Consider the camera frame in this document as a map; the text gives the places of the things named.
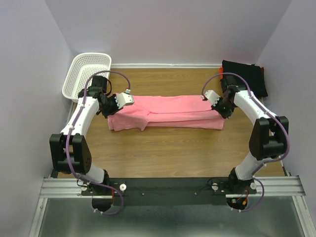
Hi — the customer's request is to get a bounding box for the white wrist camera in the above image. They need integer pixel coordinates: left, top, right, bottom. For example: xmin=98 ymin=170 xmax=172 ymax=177
xmin=115 ymin=92 xmax=134 ymax=109
xmin=203 ymin=90 xmax=221 ymax=106

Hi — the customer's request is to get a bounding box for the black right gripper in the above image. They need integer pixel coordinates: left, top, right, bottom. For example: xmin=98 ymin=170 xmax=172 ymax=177
xmin=211 ymin=96 xmax=235 ymax=119

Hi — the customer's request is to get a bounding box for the orange folded t shirt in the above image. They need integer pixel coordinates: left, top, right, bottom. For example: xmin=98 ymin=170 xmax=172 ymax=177
xmin=219 ymin=67 xmax=223 ymax=79

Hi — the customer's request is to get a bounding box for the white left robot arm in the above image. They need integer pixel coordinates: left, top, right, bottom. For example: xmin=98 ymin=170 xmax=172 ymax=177
xmin=49 ymin=75 xmax=122 ymax=195

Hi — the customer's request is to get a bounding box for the aluminium frame rail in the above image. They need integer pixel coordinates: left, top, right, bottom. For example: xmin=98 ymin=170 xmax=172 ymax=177
xmin=40 ymin=176 xmax=306 ymax=198

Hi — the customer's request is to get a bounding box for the pink t shirt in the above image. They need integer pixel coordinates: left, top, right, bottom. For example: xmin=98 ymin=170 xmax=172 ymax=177
xmin=108 ymin=95 xmax=224 ymax=131

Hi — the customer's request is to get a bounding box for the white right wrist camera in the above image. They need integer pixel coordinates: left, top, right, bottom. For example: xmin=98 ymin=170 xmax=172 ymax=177
xmin=203 ymin=90 xmax=221 ymax=106

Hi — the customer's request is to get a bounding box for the white plastic basket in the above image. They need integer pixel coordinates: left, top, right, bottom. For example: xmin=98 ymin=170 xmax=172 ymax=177
xmin=62 ymin=53 xmax=112 ymax=103

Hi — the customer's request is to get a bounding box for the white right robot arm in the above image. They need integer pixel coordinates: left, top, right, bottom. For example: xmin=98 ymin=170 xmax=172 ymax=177
xmin=201 ymin=84 xmax=290 ymax=194

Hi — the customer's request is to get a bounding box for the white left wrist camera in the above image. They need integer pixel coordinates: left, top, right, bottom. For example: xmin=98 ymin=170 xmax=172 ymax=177
xmin=115 ymin=92 xmax=134 ymax=109

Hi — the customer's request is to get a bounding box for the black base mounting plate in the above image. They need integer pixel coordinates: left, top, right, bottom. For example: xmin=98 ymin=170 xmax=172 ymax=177
xmin=81 ymin=177 xmax=257 ymax=206

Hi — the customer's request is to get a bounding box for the black folded t shirt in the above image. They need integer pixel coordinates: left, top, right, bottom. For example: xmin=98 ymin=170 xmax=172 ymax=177
xmin=220 ymin=60 xmax=268 ymax=98

